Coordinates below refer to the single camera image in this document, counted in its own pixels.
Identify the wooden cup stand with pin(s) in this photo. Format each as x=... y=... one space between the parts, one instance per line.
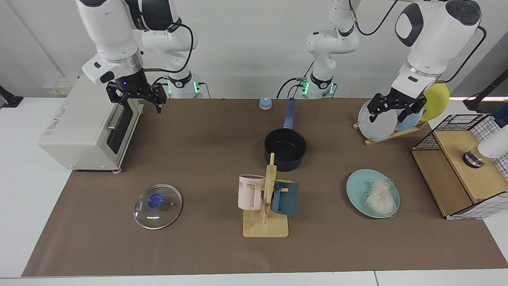
x=266 y=226

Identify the pink ribbed cup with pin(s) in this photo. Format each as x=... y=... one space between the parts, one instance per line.
x=250 y=194

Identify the light blue plate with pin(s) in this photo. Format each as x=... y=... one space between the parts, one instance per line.
x=410 y=121

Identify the white cylinder silver end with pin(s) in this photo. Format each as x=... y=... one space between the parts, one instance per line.
x=494 y=147

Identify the brown table cloth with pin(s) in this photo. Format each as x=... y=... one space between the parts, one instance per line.
x=198 y=246

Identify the pale toaster oven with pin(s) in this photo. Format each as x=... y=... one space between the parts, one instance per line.
x=79 y=131

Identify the white vermicelli bundle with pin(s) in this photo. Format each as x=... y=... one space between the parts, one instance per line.
x=379 y=196

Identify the wooden plate rack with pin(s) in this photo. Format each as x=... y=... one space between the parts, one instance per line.
x=397 y=135

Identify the glass lid blue knob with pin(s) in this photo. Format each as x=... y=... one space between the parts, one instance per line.
x=166 y=214

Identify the black clamp mount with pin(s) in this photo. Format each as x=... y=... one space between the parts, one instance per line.
x=10 y=99

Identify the white wall socket strip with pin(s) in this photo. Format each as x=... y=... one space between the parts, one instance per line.
x=59 y=85

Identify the small blue object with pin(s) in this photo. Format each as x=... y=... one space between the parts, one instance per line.
x=502 y=120

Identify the yellow plate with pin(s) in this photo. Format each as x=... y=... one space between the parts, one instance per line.
x=436 y=101

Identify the grey plate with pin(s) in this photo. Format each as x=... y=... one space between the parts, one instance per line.
x=381 y=127

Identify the dark teal cup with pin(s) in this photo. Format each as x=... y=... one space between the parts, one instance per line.
x=285 y=198

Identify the teal plate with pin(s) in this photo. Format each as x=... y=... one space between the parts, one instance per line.
x=357 y=190

